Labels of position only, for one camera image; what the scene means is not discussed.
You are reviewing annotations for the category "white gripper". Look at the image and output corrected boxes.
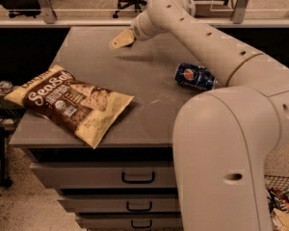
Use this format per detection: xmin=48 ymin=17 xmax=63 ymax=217
xmin=109 ymin=11 xmax=165 ymax=49

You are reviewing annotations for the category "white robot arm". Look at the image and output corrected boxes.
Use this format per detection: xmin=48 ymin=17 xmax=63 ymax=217
xmin=111 ymin=0 xmax=289 ymax=231

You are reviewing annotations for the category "blue pepsi can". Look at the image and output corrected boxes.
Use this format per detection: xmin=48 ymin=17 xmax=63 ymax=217
xmin=174 ymin=63 xmax=217 ymax=90

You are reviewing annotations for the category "metal railing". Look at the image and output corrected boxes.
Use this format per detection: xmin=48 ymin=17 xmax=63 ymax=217
xmin=0 ymin=0 xmax=289 ymax=26

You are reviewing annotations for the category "sea salt chips bag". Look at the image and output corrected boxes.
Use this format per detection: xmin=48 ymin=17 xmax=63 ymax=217
xmin=5 ymin=65 xmax=133 ymax=148

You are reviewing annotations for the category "grey drawer cabinet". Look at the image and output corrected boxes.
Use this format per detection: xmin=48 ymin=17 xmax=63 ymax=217
xmin=9 ymin=25 xmax=235 ymax=231

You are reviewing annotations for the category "top grey drawer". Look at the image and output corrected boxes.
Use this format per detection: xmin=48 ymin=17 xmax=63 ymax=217
xmin=30 ymin=162 xmax=176 ymax=189

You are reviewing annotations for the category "grey drawer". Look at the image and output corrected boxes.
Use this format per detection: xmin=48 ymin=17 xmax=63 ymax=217
xmin=59 ymin=194 xmax=180 ymax=214
xmin=76 ymin=213 xmax=182 ymax=229
xmin=30 ymin=162 xmax=176 ymax=189

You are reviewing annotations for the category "black side stand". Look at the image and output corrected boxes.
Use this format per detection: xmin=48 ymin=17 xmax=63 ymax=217
xmin=0 ymin=127 xmax=13 ymax=188

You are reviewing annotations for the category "middle grey drawer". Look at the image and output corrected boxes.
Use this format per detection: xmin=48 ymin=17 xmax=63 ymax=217
xmin=59 ymin=194 xmax=180 ymax=214

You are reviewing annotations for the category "bottom grey drawer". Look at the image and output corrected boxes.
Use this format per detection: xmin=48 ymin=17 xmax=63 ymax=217
xmin=76 ymin=213 xmax=182 ymax=229

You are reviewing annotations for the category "red snack bag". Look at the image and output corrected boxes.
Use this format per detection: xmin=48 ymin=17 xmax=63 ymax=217
xmin=268 ymin=188 xmax=289 ymax=214

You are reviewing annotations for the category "yellow snack bag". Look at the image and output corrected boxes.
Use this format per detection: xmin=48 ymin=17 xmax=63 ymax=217
xmin=272 ymin=209 xmax=289 ymax=231

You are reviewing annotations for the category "wire basket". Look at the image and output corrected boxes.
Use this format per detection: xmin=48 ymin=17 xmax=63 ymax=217
xmin=265 ymin=174 xmax=289 ymax=231

